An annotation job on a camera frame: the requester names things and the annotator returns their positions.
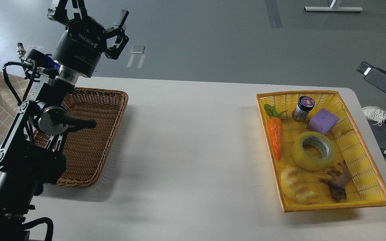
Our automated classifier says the white stand base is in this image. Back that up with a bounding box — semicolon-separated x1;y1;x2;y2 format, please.
304;0;363;13

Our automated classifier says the yellow plastic basket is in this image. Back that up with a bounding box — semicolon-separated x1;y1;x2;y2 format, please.
256;90;386;213

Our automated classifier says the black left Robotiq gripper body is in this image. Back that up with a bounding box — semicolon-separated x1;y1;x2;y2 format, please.
52;18;107;77

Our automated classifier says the orange toy carrot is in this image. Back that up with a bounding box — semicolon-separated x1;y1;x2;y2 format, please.
264;104;287;161

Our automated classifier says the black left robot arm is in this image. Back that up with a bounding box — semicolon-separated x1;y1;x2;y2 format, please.
0;0;129;241

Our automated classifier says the white sneaker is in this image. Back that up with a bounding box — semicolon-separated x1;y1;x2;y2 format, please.
362;106;386;126

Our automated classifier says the brown wicker basket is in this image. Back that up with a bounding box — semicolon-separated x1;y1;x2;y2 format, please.
32;87;129;188

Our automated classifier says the purple sponge block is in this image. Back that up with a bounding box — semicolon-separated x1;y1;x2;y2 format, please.
307;108;340;136

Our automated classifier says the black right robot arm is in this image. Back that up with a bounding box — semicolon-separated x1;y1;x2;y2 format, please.
357;62;386;93

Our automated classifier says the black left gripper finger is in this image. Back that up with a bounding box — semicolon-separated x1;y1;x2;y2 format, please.
105;9;129;60
47;0;88;26

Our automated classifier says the small dark jar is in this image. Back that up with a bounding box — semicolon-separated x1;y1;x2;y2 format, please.
292;96;315;122

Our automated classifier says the grey floor plate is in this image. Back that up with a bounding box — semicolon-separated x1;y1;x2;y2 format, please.
131;45;145;54

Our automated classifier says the brown toy animal figure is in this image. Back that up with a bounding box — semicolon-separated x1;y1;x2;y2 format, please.
320;160;353;203

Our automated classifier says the toy bread croissant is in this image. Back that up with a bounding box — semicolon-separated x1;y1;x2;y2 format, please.
280;164;319;205

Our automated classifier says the yellow tape roll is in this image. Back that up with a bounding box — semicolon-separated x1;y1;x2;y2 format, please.
291;131;336;172

